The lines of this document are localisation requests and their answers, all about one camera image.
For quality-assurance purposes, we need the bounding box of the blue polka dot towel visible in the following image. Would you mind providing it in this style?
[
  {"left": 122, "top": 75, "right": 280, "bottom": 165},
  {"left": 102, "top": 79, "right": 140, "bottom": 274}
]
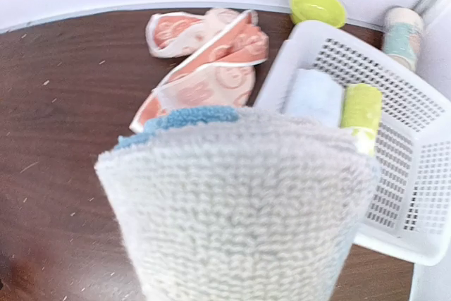
[{"left": 95, "top": 106, "right": 379, "bottom": 300}]

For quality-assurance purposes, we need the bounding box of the orange patterned towel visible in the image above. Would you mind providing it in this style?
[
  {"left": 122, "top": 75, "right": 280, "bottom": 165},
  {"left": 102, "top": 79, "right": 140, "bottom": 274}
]
[{"left": 129, "top": 8, "right": 269, "bottom": 133}]

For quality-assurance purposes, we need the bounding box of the white rolled towel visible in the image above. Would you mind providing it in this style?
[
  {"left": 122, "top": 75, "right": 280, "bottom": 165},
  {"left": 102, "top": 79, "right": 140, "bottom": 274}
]
[{"left": 283, "top": 68, "right": 344, "bottom": 128}]

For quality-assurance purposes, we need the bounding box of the green rolled towel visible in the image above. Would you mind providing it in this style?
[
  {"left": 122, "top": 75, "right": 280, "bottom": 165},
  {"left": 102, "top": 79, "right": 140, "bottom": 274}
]
[{"left": 340, "top": 83, "right": 383, "bottom": 156}]

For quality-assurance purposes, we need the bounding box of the small green bowl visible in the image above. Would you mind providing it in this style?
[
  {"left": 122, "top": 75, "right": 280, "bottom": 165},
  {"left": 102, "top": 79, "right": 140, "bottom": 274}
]
[{"left": 289, "top": 0, "right": 347, "bottom": 28}]

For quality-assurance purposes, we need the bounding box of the white plastic basket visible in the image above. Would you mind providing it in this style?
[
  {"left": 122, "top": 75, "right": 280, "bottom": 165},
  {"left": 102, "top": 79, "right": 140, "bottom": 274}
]
[{"left": 254, "top": 20, "right": 450, "bottom": 266}]

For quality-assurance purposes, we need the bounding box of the patterned paper cup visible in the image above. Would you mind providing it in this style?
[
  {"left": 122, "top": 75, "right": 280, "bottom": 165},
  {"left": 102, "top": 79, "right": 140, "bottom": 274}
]
[{"left": 382, "top": 7, "right": 424, "bottom": 72}]

